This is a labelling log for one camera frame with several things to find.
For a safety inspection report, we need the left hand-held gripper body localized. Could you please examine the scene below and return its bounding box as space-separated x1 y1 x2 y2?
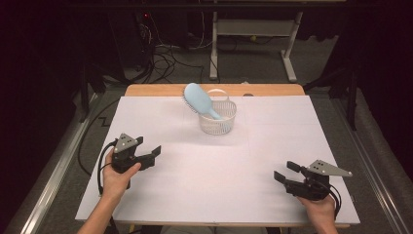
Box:
111 133 156 174

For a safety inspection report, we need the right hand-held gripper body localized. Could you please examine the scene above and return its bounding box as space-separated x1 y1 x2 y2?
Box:
285 159 354 202

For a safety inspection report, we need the light blue hairbrush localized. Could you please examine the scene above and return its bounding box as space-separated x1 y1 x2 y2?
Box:
182 82 224 121

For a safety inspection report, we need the white plastic basket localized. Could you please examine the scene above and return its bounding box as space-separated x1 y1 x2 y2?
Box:
198 88 238 137

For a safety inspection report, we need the person's right hand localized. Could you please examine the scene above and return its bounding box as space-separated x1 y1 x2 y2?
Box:
296 194 336 225

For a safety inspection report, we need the person's left hand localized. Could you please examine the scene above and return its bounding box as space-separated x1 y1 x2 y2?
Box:
101 148 143 203

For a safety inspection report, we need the white foam board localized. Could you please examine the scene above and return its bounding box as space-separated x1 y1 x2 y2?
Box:
75 95 360 226

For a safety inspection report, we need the black stand leg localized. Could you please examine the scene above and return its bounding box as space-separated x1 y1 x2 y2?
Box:
303 64 362 132
79 61 107 123

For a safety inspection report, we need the dark computer tower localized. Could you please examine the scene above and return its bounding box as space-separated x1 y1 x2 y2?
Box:
108 11 154 83

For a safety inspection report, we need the left hand-held gripper cable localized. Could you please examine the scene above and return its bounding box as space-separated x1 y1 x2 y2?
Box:
96 139 119 197

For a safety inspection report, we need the hand-held gripper cable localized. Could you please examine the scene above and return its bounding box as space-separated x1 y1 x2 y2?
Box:
96 139 119 197
326 185 343 219

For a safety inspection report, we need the right hand-held gripper cable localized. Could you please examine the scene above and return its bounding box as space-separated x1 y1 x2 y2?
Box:
326 185 343 219

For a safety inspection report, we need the black floor cable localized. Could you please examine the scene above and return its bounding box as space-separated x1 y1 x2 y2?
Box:
77 98 121 176

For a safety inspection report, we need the aluminium floor rail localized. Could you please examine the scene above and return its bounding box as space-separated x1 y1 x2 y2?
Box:
19 93 102 234
330 97 413 234

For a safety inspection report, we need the tangle of floor cables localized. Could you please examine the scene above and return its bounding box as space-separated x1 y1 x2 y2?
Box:
135 13 207 84

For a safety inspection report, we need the white metal stand frame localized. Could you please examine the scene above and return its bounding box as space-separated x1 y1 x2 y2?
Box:
208 11 305 83

